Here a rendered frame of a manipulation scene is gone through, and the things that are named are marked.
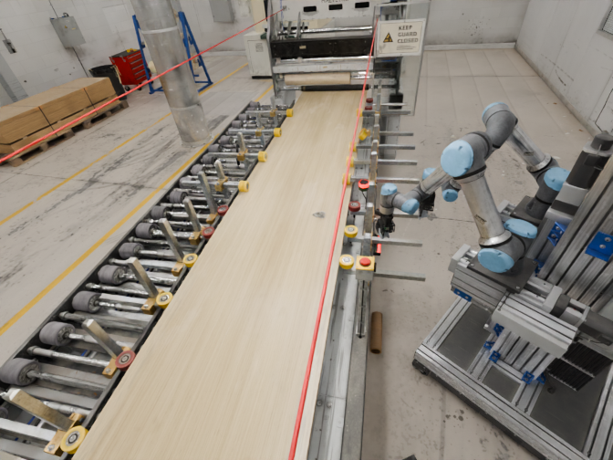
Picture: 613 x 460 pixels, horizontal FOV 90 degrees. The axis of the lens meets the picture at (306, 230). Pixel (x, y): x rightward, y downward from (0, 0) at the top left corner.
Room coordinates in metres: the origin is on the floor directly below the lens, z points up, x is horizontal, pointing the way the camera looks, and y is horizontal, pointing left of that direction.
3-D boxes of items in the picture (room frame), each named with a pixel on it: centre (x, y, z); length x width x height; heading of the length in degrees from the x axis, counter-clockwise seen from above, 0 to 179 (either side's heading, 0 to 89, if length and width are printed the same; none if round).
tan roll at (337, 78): (3.97, -0.53, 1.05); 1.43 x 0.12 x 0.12; 74
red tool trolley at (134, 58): (8.82, 3.93, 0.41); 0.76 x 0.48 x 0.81; 167
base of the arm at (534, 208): (1.20, -1.24, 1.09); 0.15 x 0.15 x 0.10
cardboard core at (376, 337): (1.19, -0.43, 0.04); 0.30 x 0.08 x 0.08; 164
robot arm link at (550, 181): (1.21, -1.25, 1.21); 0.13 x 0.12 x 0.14; 162
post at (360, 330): (0.82, -0.22, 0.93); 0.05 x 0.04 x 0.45; 164
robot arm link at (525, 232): (0.88, -0.86, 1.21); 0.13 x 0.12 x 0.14; 126
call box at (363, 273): (0.82, -0.22, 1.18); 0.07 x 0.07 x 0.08; 74
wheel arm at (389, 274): (1.08, -0.39, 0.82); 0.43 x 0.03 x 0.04; 74
